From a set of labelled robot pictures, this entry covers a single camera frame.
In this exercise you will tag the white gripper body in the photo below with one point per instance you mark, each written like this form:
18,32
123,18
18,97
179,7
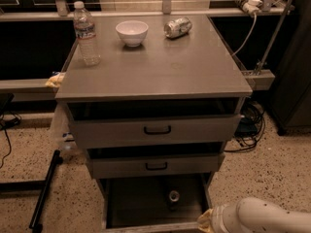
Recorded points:
217,217

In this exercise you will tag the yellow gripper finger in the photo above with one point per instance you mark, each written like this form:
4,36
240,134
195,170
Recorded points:
205,222

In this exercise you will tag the redbull can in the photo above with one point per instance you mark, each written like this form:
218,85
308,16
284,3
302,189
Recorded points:
173,199

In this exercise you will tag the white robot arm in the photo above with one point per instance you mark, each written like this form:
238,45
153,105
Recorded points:
253,215

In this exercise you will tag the bottom grey open drawer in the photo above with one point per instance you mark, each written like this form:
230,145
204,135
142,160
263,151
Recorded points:
140,205

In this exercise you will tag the middle grey drawer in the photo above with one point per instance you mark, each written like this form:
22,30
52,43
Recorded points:
128,167

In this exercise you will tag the grey metal drawer cabinet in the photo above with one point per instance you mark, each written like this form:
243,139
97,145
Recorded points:
193,76

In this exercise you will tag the top grey drawer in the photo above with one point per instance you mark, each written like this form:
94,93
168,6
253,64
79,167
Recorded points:
115,133

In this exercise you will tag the crushed silver soda can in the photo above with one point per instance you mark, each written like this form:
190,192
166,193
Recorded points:
178,27

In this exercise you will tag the black metal stand leg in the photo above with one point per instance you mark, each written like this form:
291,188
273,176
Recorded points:
42,185

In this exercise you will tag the clear plastic bag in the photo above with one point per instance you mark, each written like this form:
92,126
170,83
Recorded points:
61,133

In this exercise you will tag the white ceramic bowl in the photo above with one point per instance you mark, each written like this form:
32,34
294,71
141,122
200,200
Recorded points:
132,32

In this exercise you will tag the clear plastic water bottle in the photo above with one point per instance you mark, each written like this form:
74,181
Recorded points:
86,34

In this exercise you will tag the white power strip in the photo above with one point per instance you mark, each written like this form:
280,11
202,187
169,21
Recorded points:
250,7

